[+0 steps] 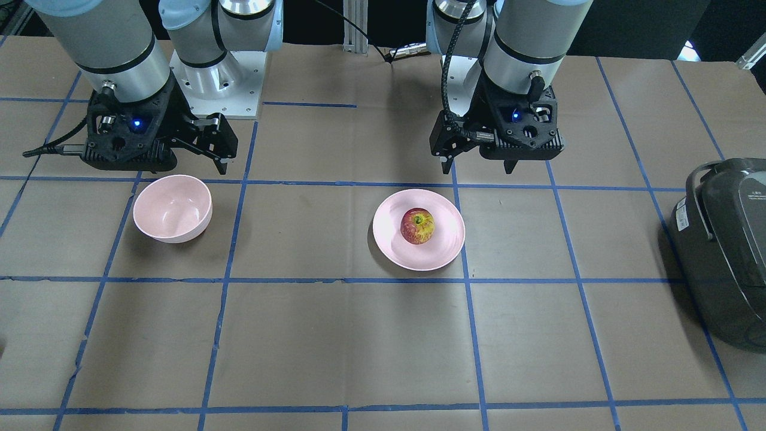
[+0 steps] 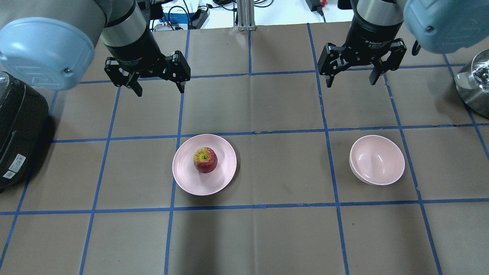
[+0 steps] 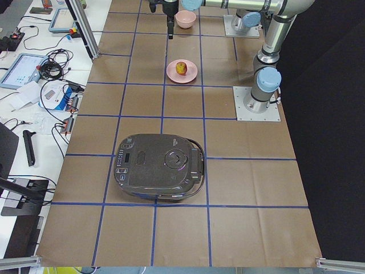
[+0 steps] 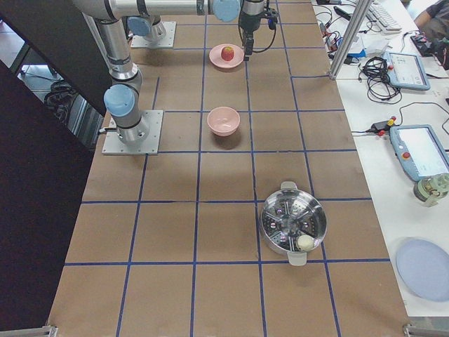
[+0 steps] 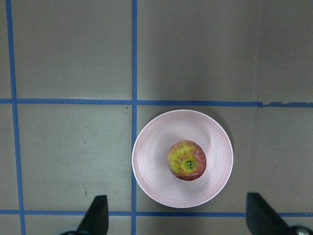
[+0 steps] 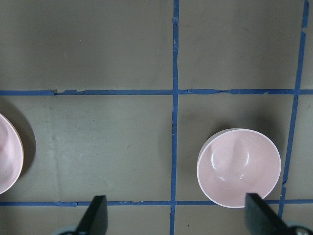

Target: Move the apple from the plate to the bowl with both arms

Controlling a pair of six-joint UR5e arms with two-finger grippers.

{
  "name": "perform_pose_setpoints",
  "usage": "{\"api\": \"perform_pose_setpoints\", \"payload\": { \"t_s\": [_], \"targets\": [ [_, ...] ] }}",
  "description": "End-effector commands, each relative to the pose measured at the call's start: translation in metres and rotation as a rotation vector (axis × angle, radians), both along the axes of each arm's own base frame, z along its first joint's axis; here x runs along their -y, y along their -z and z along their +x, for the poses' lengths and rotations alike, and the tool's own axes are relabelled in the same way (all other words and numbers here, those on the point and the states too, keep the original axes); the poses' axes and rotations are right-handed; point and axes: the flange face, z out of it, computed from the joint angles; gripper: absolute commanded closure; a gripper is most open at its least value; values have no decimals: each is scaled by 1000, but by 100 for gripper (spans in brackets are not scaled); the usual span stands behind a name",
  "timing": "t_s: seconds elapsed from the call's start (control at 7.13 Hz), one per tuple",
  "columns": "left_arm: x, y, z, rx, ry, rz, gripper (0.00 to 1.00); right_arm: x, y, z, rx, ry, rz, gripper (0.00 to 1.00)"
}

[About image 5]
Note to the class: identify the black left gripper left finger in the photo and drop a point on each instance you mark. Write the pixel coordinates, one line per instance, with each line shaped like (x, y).
(96, 219)

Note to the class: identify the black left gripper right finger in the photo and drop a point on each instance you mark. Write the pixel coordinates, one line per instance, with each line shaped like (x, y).
(261, 218)

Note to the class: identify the red yellow apple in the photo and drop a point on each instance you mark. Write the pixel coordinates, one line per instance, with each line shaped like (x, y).
(186, 160)

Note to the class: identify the pink plate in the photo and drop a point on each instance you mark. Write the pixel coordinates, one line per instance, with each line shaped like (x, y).
(149, 158)

